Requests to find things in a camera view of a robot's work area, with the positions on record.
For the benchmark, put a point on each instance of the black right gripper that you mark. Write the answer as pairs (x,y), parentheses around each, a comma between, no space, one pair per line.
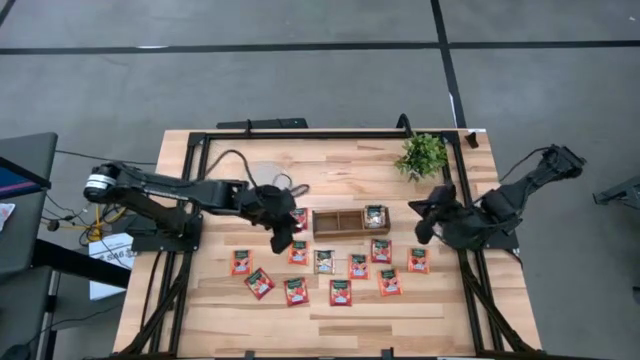
(455,225)

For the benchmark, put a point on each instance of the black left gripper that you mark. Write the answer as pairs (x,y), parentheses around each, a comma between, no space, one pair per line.
(267,205)

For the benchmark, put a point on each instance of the red strawberry tea sachet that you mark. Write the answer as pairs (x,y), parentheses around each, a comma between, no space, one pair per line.
(381,250)
(259,283)
(340,292)
(296,291)
(301,217)

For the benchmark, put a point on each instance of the beige tea sachet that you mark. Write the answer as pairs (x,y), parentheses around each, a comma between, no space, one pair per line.
(375,216)

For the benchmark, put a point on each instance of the snack packets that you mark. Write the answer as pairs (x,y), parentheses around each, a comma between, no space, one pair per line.
(324,261)

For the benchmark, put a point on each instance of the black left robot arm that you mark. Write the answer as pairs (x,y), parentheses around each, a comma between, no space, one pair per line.
(165,190)

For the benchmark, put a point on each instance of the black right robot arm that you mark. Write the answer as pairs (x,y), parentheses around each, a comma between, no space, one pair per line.
(520,192)

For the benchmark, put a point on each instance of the wooden compartment tea box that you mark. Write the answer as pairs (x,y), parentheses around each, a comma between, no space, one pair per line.
(332,222)

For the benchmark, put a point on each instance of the green potted plant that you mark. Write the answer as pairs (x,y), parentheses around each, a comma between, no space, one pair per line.
(422,156)

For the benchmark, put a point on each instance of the long black power strip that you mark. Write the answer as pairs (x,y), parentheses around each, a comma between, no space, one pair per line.
(262,123)

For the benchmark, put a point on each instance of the white printed box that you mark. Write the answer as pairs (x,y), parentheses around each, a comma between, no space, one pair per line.
(111,265)

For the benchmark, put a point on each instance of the grey stand foot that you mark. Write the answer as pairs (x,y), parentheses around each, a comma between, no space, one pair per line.
(620,192)

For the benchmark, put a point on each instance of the black desk beam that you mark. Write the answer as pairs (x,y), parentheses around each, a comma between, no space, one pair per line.
(75,260)

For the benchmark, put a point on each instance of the grey side desk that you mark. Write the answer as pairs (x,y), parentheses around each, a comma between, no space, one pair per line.
(25,240)

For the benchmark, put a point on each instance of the blue panel with black edge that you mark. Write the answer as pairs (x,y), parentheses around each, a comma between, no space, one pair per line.
(15,182)

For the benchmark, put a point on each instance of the white paper sheet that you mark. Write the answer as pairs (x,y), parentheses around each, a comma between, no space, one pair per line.
(4,215)

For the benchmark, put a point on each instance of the small black bracket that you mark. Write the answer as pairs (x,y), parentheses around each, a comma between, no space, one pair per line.
(471,140)

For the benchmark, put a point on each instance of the black metal table frame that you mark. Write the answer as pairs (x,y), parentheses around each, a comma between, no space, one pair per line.
(325,135)

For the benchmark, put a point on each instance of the small black frame clamp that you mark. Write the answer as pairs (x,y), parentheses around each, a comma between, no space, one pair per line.
(387,353)
(248,355)

